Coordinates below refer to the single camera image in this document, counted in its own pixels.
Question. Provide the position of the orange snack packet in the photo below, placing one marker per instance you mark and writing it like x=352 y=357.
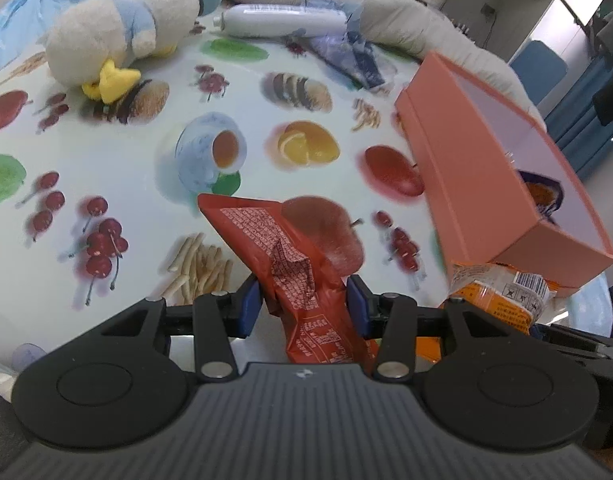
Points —
x=491 y=300

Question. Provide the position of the hanging black jacket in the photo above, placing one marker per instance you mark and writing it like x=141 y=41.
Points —
x=611 y=100

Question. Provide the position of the white plastic bottle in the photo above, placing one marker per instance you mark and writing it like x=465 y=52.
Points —
x=276 y=19

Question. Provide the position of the blue curtain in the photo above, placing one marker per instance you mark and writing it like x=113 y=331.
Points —
x=581 y=130

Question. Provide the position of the crumpled blue plastic bag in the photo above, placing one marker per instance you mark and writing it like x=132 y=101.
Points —
x=356 y=60

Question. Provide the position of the red snack packet white text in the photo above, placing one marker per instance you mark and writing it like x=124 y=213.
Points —
x=306 y=312

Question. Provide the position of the grey duvet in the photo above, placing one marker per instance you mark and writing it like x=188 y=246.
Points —
x=416 y=30

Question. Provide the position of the purple snack packet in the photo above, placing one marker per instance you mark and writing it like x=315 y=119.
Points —
x=541 y=192

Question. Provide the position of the wall outlet with plug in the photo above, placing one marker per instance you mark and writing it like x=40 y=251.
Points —
x=486 y=10

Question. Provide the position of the pink cardboard box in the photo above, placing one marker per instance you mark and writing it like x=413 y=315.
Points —
x=466 y=170

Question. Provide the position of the blue padded board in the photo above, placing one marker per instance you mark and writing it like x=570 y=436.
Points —
x=538 y=72

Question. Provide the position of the blue star bed sheet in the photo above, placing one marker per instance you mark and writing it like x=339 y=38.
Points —
x=21 y=15

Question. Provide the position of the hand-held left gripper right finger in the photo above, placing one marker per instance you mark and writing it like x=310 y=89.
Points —
x=356 y=306

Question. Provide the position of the plush duck toy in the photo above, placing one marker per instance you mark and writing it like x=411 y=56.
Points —
x=111 y=30

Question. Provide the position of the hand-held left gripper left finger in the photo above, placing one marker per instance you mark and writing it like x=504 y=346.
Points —
x=249 y=306

